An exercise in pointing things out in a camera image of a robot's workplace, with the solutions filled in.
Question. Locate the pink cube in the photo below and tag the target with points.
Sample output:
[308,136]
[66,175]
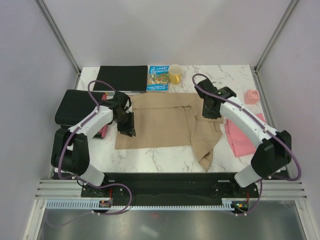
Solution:
[251,97]

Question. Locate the beige t shirt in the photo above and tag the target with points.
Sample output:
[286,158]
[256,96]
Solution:
[163,120]

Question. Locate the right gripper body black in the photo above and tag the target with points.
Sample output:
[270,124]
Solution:
[211,114]

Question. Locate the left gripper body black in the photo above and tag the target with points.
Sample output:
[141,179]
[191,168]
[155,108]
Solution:
[125,123]

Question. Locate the black notebook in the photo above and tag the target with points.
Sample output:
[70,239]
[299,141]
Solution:
[128,79]

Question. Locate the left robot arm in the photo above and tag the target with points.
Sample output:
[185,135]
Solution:
[70,152]

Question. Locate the aluminium front rail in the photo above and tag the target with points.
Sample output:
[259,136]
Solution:
[271,190]

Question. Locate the blue treehouse book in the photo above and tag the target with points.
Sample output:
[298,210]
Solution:
[158,78]

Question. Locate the white cable duct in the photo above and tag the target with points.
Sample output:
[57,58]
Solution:
[71,204]

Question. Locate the black pink drawer unit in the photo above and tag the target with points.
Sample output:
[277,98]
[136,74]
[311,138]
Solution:
[77,105]

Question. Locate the yellow mug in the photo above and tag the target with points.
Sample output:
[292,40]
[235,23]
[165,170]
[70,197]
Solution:
[175,74]

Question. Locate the right aluminium frame post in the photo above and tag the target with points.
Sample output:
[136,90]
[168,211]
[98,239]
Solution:
[276,34]

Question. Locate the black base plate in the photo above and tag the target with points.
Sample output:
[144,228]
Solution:
[177,189]

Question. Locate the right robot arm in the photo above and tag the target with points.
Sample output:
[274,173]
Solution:
[272,148]

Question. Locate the left aluminium frame post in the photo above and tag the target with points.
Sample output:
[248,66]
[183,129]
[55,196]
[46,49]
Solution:
[58,35]

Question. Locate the aluminium frame post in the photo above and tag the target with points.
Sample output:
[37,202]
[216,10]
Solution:
[276,34]
[58,35]

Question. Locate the pink folded t shirt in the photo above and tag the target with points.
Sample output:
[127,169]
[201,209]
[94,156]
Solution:
[240,144]

